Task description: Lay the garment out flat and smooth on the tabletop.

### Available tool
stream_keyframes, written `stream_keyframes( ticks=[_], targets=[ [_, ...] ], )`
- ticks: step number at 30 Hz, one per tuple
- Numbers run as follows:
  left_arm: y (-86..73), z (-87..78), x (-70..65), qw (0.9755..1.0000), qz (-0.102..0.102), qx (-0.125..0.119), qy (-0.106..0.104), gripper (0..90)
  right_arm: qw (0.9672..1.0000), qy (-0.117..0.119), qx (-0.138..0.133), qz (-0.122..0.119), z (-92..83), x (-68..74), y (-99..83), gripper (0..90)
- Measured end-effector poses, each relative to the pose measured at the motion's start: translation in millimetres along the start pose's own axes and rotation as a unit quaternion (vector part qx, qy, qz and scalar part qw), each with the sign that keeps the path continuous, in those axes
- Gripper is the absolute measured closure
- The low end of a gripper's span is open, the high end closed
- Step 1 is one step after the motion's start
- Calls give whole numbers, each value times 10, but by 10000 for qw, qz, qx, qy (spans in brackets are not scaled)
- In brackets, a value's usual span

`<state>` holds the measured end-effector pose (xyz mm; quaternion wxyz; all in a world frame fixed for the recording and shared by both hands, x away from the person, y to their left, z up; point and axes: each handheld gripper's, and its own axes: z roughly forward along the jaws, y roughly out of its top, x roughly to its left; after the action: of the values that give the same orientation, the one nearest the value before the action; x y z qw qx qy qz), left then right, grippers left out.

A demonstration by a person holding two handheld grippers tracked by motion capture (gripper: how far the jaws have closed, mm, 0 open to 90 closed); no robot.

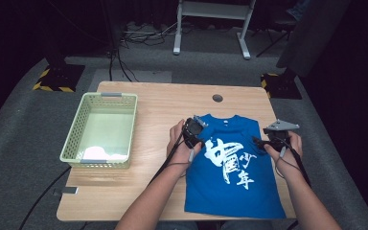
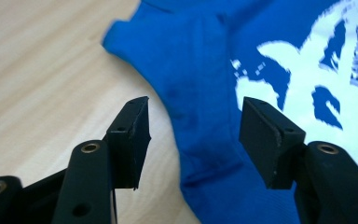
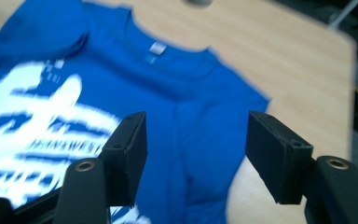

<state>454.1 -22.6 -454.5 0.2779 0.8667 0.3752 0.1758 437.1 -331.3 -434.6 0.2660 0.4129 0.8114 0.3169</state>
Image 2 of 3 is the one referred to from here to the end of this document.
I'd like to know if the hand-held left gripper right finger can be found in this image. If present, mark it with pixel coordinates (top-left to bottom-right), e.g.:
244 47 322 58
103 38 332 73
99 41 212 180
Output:
238 96 307 190

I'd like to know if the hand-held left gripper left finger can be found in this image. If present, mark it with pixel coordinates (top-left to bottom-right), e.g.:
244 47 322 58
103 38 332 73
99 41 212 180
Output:
104 95 152 190

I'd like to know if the blue printed T-shirt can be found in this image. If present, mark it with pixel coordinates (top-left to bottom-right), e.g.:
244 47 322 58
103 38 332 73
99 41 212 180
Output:
102 0 358 224

